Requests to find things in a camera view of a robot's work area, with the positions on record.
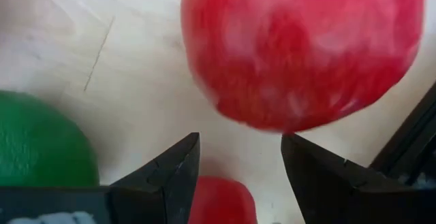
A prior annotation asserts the red bell pepper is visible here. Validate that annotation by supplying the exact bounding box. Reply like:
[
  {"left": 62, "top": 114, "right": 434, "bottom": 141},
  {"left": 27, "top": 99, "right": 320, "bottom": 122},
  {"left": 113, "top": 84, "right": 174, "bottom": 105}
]
[{"left": 187, "top": 175, "right": 258, "bottom": 224}]

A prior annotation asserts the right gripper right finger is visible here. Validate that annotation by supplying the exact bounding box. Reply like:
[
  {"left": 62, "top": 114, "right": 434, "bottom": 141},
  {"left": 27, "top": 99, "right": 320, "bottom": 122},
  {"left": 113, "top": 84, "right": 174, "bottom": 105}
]
[{"left": 281, "top": 133, "right": 416, "bottom": 224}]

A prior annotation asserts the black aluminium table frame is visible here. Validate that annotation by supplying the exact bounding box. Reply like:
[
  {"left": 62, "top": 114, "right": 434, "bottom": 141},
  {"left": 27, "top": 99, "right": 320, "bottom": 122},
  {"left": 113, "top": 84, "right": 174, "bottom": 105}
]
[{"left": 369, "top": 80, "right": 436, "bottom": 187}]

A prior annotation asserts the red apple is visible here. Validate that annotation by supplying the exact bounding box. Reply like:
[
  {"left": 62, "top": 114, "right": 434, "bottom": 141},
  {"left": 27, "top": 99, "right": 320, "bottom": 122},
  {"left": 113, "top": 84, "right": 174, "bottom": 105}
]
[{"left": 180, "top": 0, "right": 426, "bottom": 135}]

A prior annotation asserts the dark green lime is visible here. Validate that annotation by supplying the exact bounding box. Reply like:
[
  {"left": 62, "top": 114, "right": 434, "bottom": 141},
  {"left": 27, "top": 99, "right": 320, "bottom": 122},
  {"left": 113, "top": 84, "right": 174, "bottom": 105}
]
[{"left": 0, "top": 90, "right": 100, "bottom": 188}]

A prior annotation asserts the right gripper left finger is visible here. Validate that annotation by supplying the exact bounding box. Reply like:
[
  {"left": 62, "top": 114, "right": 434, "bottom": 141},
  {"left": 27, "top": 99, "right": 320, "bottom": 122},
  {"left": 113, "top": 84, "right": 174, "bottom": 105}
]
[{"left": 109, "top": 131, "right": 201, "bottom": 224}]

